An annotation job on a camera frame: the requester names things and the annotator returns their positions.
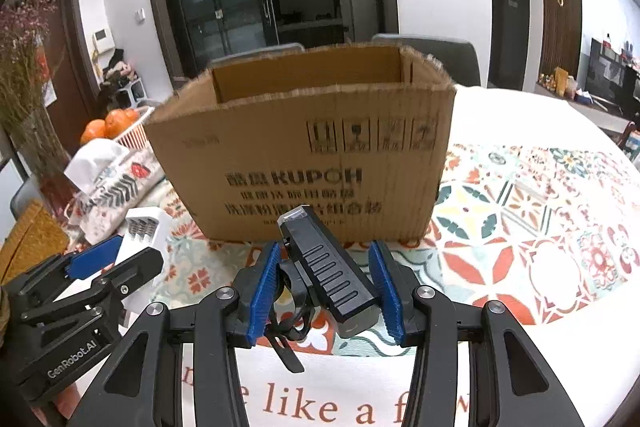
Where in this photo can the vase with dried flowers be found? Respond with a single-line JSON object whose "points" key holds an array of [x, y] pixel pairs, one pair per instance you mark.
{"points": [[25, 77]]}

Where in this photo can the floral tissue pouch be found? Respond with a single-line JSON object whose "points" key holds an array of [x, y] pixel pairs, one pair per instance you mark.
{"points": [[109, 179]]}

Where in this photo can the black charger with cable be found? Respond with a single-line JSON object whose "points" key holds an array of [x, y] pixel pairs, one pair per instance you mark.
{"points": [[318, 274]]}

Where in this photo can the brown cardboard box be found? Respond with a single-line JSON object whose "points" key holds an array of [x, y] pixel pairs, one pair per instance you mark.
{"points": [[358, 132]]}

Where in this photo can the right grey dining chair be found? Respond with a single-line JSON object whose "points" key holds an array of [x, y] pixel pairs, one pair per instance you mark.
{"points": [[458, 56]]}

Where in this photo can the left grey dining chair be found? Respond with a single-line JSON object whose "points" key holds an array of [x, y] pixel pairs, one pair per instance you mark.
{"points": [[294, 47]]}

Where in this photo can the black television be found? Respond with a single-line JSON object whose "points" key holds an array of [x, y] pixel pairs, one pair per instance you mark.
{"points": [[612, 82]]}

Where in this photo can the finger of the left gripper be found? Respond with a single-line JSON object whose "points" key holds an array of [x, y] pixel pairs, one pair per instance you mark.
{"points": [[120, 282], [52, 276]]}

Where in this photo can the patterned tablecloth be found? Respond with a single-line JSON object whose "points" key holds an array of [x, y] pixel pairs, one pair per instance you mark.
{"points": [[551, 233]]}

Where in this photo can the white shoe rack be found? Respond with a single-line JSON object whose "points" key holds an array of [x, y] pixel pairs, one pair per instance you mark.
{"points": [[126, 93]]}

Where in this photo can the white basket of oranges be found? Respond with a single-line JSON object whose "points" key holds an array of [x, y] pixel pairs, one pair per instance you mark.
{"points": [[124, 126]]}

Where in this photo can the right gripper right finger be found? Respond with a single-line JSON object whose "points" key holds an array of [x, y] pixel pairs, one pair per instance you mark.
{"points": [[511, 383]]}

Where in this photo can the white tv cabinet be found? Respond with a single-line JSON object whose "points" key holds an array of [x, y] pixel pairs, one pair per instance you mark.
{"points": [[603, 120]]}

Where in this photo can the grey dining chair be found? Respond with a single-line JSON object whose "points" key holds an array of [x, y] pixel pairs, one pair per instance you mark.
{"points": [[458, 56], [294, 47]]}

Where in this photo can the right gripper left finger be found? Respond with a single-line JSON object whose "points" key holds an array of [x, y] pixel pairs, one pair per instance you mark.
{"points": [[141, 382]]}

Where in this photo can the woven yellow mat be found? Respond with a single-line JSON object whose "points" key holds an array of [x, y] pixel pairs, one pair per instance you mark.
{"points": [[35, 237]]}

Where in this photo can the white packet with batteries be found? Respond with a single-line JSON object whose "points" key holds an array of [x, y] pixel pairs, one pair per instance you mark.
{"points": [[145, 227]]}

